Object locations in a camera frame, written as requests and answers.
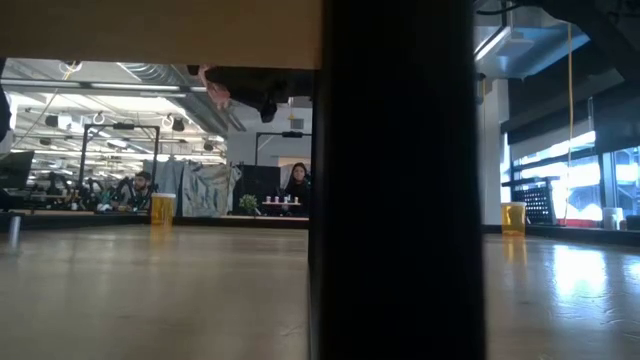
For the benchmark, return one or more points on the small grey metal post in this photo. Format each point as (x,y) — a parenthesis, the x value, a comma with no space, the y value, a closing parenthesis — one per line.
(15,230)

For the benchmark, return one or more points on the small background potted plant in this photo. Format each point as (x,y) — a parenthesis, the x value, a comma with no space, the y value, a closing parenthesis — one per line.
(248,202)

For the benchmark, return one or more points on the black background robot arm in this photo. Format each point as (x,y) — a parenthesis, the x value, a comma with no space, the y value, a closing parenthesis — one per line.
(90,192)

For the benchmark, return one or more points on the grey wall vent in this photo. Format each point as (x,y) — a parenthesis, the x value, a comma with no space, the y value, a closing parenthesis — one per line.
(296,123)

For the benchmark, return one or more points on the black computer monitor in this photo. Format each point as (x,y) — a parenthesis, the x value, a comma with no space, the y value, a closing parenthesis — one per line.
(15,170)

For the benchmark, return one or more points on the black partition panel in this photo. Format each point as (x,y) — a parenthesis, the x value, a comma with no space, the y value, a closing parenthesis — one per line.
(257,182)

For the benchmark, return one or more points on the white cup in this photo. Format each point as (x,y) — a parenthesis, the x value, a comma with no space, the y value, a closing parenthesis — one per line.
(612,219)

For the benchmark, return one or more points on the person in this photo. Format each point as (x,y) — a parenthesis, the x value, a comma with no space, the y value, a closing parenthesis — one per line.
(141,187)
(299,187)

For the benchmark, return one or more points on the grey hanging cover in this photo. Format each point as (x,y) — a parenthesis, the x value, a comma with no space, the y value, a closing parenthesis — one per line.
(205,190)

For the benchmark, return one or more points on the black perforated crate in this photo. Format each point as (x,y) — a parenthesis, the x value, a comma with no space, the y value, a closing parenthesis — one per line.
(540,205)

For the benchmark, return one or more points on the long ceiling light strip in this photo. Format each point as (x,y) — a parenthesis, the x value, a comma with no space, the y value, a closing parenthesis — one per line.
(100,86)

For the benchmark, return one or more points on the black shelf divider panel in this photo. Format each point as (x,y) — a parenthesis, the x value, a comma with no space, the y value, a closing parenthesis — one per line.
(395,180)

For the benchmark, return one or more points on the wooden tray with bottles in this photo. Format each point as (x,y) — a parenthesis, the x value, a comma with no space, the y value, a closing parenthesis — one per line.
(282,202)

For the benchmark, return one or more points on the black background gantry frame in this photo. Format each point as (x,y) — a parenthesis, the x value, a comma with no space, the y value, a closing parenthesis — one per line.
(156,150)
(257,150)

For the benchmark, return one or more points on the black container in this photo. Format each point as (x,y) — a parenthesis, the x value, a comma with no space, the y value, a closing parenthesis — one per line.
(634,223)

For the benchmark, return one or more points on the black ceiling spotlight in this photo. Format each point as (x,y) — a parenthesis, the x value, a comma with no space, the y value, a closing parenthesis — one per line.
(178,124)

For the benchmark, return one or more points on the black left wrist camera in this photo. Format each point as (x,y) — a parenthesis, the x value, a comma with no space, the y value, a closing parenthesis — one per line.
(268,112)

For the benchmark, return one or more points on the black aluminium table frame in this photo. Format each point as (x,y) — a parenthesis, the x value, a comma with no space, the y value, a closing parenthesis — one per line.
(575,233)

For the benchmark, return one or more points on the wooden shelf board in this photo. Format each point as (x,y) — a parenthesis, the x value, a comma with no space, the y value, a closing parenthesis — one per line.
(150,30)

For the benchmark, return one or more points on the red flat box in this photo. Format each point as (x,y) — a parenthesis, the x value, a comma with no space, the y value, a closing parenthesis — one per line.
(577,223)

